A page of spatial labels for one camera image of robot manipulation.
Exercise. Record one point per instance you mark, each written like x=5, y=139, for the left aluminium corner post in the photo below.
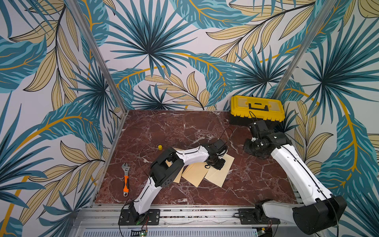
x=82, y=24

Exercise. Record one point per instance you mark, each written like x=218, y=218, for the right aluminium corner post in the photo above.
x=309, y=37

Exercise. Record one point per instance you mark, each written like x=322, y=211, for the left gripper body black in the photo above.
x=218, y=163

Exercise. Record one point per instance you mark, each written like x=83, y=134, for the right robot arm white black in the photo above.
x=319, y=210

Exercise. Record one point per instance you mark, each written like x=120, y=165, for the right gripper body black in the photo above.
x=255, y=147

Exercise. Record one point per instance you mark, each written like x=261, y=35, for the aluminium corner post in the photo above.
x=82, y=24
x=309, y=37

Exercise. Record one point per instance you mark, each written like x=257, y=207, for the yellow black toolbox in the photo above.
x=246, y=109

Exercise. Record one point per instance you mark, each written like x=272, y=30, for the manila envelope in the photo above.
x=195, y=173
x=218, y=177
x=179, y=176

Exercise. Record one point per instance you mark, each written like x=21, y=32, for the orange adjustable wrench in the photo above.
x=126, y=169

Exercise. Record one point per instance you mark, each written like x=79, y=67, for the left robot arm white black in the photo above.
x=162, y=173

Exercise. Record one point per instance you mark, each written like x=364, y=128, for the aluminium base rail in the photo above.
x=176, y=221

